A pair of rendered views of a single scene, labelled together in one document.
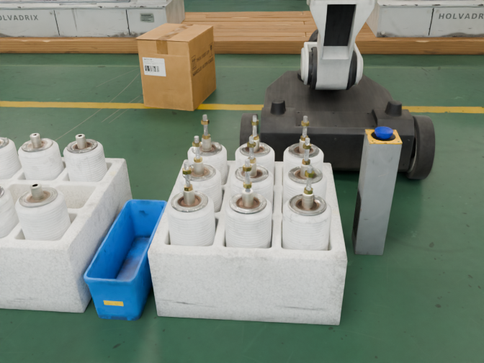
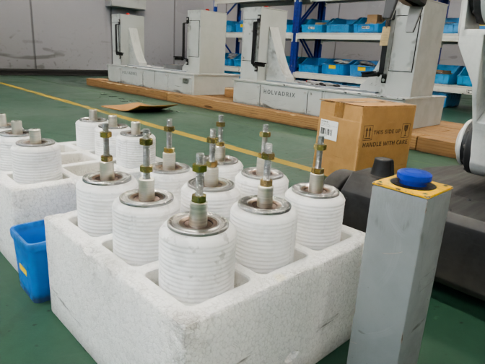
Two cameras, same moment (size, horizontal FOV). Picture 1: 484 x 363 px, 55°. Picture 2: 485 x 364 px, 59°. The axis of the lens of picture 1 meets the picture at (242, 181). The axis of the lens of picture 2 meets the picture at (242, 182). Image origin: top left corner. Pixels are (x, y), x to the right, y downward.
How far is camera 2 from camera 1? 0.71 m
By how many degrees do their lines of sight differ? 39
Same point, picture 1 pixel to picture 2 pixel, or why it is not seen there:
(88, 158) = (127, 141)
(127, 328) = (19, 305)
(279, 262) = (121, 287)
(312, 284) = (151, 352)
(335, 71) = not seen: outside the picture
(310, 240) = (169, 275)
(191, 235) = (82, 215)
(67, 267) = (11, 212)
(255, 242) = (125, 250)
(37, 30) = (291, 106)
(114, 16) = not seen: hidden behind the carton
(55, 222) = (29, 168)
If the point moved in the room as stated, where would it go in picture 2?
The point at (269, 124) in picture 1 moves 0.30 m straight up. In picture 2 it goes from (356, 183) to (375, 41)
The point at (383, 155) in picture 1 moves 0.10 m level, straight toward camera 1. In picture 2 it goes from (393, 214) to (328, 226)
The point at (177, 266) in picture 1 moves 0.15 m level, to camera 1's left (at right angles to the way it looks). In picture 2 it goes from (58, 246) to (17, 219)
